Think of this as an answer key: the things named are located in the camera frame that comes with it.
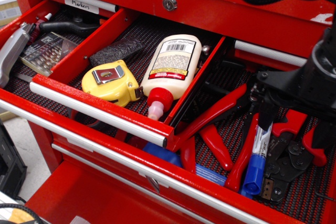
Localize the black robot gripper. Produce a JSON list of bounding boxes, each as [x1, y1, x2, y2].
[[257, 62, 335, 149]]

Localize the blue white marker pen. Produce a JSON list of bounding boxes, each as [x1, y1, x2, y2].
[[243, 124, 272, 195]]

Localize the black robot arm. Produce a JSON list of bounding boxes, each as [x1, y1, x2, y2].
[[257, 0, 335, 148]]

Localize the wide red open drawer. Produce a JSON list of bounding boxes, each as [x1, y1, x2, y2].
[[0, 0, 336, 224]]

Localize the small red open drawer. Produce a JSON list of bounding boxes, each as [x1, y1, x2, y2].
[[30, 9, 225, 150]]

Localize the silver round drawer lock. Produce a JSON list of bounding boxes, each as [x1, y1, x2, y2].
[[162, 0, 177, 12]]

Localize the black hex key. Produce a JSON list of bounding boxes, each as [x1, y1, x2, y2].
[[315, 191, 335, 202]]

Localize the white glue bottle red cap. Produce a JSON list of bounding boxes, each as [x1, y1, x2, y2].
[[141, 34, 202, 121]]

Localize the blue plastic tool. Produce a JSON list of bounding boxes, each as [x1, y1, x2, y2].
[[143, 138, 252, 198]]

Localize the red metal tool chest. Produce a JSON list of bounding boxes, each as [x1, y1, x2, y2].
[[1, 0, 334, 59]]

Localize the yellow tape measure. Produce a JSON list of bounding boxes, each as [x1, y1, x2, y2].
[[81, 60, 143, 107]]

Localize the black textured sanding block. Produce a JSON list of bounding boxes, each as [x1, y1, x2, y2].
[[89, 37, 144, 67]]

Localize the white markers label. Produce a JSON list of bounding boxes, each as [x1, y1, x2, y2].
[[65, 0, 99, 14]]

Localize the drill bit set case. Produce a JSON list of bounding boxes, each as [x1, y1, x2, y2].
[[20, 33, 77, 76]]

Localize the small red threadlocker bottle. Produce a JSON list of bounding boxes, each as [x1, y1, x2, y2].
[[27, 13, 52, 45]]

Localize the black box on floor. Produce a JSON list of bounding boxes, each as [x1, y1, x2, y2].
[[1, 121, 27, 198]]

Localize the silver utility knife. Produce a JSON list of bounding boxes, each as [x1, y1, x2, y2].
[[1, 23, 35, 88]]

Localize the red handled crimping tool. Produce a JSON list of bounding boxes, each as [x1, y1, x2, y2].
[[260, 110, 327, 204]]

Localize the red handled wire stripper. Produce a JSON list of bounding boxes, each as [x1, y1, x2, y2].
[[168, 84, 258, 192]]

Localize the black handled pliers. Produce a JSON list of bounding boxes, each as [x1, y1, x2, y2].
[[39, 14, 101, 37]]

